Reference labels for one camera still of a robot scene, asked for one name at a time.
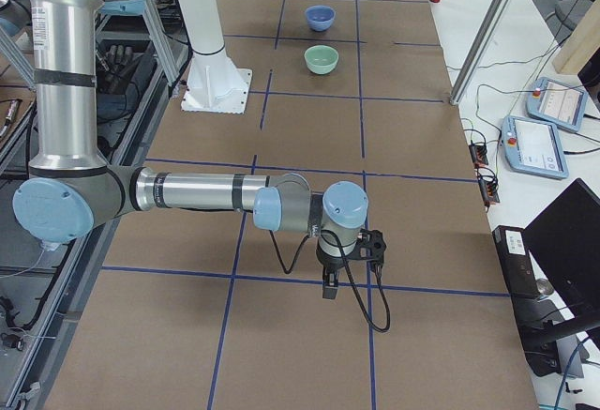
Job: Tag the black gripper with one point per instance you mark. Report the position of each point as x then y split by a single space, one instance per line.
327 263

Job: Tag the blue bowl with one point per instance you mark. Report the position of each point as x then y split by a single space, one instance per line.
320 17

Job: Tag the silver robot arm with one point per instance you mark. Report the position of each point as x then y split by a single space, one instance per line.
71 189

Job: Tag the green bowl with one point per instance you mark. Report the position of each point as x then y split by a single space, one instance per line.
321 59

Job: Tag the near orange black adapter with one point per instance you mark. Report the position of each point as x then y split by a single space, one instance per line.
488 184

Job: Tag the orange black adapter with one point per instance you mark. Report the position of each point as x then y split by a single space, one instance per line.
488 184
478 149

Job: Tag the far orange black adapter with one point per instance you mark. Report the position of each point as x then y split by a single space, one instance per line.
478 149

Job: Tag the black computer box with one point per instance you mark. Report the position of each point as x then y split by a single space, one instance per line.
525 297

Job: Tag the black monitor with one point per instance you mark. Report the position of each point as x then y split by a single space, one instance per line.
564 241

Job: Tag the near teach pendant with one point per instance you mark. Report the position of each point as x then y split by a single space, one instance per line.
533 147

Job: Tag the teach pendant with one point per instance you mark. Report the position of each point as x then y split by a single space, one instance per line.
558 103
533 147

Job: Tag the far teach pendant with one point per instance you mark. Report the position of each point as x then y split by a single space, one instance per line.
558 103

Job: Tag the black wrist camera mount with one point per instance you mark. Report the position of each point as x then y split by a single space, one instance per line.
369 247

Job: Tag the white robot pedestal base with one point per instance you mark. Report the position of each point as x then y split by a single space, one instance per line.
214 83

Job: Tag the aluminium frame post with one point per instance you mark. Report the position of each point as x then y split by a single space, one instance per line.
480 44

